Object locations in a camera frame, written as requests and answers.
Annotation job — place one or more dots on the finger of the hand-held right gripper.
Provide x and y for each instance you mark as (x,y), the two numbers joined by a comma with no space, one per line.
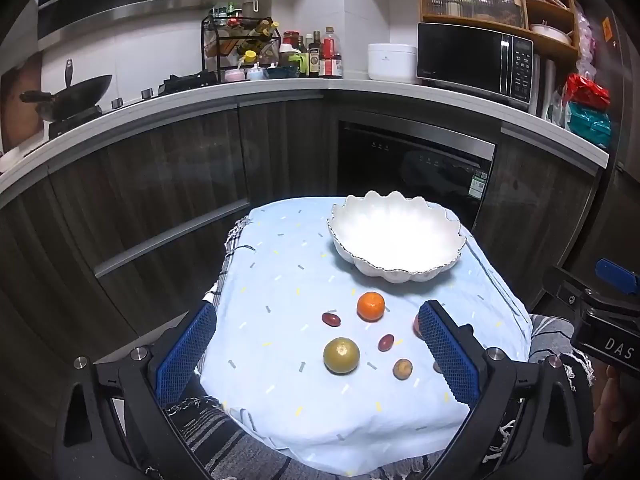
(567,287)
(617,274)

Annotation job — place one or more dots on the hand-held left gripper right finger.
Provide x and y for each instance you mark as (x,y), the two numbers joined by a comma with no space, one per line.
(447,355)

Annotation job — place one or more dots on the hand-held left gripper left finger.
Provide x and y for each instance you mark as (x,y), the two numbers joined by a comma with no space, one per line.
(185,355)

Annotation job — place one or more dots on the green round plum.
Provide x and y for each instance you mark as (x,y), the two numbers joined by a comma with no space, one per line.
(341,355)

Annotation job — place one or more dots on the white scalloped bowl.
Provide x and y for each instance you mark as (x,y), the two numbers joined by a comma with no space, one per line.
(395,235)

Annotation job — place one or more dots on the person's right hand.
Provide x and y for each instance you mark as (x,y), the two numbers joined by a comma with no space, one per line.
(612,415)

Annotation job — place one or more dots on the grey striped fringed cloth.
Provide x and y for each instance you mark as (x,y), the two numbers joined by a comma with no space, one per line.
(225,440)

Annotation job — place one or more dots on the light blue patterned tablecloth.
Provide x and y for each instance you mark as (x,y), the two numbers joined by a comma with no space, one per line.
(290,280)

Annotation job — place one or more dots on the teal plastic bag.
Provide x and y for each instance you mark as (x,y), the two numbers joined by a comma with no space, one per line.
(590,125)

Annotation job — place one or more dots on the grey refrigerator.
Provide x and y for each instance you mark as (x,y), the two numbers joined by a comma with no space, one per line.
(620,110)

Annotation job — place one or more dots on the white plastic bag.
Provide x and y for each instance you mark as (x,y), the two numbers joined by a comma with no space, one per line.
(559,107)

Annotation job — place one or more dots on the red plastic bag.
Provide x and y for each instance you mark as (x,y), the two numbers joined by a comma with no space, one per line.
(587,91)

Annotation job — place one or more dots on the black built-in dishwasher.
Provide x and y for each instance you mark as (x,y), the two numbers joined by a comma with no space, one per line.
(415,170)

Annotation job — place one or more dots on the dark wood kitchen counter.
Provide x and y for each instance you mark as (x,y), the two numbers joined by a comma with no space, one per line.
(150,170)

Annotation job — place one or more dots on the grey cylindrical canister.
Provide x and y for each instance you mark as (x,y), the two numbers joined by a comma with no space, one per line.
(539,85)
(550,87)

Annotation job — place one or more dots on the clear plastic bag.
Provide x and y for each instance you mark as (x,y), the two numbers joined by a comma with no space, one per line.
(585,40)

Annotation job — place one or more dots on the white pot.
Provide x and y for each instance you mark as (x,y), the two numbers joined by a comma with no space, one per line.
(550,34)

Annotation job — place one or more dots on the black microwave oven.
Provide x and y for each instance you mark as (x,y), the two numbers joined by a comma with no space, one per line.
(465,60)

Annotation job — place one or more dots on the black gas stove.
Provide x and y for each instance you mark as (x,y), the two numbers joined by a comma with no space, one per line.
(187,82)

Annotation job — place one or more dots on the black wok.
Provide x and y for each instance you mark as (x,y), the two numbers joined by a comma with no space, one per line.
(80,95)

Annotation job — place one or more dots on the small pink jar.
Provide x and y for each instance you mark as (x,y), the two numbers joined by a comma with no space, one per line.
(234,75)

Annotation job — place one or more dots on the white rice cooker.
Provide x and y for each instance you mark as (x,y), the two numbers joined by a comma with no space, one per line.
(392,62)

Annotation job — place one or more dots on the wooden cutting board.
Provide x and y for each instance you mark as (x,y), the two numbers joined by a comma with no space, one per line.
(20,120)

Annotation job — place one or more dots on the small blue jar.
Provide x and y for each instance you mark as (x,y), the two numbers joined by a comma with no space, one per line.
(255,73)

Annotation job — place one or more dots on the cluster of condiment bottles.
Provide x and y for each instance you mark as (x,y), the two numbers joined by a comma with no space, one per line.
(314,57)

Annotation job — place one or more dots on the black steel range hood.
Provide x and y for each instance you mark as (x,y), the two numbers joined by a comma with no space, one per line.
(125,5)

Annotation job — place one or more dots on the wooden wall cabinet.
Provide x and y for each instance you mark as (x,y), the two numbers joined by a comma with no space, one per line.
(522,0)

